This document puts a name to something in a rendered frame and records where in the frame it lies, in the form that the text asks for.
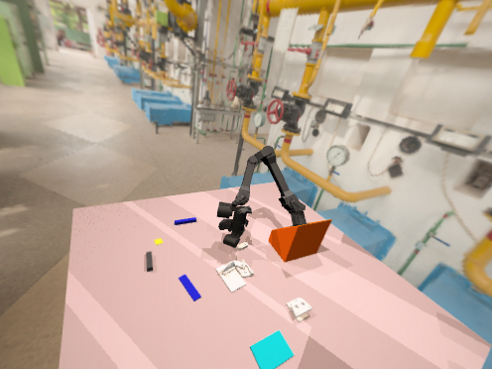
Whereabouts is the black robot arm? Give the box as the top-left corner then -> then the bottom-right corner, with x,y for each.
216,146 -> 308,232

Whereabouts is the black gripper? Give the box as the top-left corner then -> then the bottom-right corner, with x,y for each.
223,219 -> 249,248

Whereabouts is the blue long thin bar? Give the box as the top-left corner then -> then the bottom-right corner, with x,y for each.
175,217 -> 196,225

